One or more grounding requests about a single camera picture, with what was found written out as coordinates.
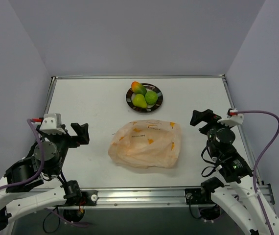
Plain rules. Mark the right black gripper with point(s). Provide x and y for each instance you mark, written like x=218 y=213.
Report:
x=208 y=123

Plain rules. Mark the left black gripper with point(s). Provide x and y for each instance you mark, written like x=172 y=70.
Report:
x=69 y=138

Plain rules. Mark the translucent orange plastic bag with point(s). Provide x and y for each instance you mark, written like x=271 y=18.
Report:
x=147 y=143

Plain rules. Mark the small green fake lime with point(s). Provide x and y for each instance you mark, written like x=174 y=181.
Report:
x=151 y=97

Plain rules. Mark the green fake pear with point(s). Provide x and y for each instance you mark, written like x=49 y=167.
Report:
x=139 y=101

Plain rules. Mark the orange green fake mango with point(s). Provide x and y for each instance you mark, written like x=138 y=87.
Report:
x=138 y=88

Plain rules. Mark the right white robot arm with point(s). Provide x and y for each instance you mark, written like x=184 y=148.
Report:
x=236 y=172

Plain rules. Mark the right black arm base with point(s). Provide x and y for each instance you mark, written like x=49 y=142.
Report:
x=200 y=204

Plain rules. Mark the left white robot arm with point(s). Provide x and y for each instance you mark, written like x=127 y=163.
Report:
x=36 y=182

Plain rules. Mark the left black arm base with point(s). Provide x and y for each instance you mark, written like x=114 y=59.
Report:
x=75 y=196

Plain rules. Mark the brown rimmed ceramic plate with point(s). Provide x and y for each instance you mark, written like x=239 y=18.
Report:
x=150 y=108

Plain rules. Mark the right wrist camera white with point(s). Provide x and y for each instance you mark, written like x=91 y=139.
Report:
x=234 y=118

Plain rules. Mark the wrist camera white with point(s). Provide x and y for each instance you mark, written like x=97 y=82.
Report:
x=234 y=118
x=52 y=122

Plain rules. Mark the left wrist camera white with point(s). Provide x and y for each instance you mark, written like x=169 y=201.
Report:
x=52 y=122

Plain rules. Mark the aluminium front rail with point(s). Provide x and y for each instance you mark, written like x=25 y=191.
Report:
x=154 y=195

